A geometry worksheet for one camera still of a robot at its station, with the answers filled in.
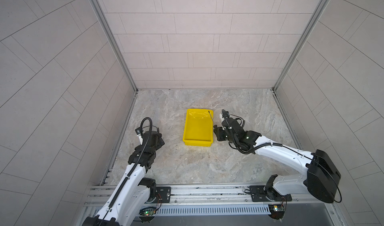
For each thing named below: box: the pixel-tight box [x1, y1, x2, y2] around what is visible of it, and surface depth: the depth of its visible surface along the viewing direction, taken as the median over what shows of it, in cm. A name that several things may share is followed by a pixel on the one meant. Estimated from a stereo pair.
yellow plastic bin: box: [182, 109, 214, 147], surface depth 91 cm
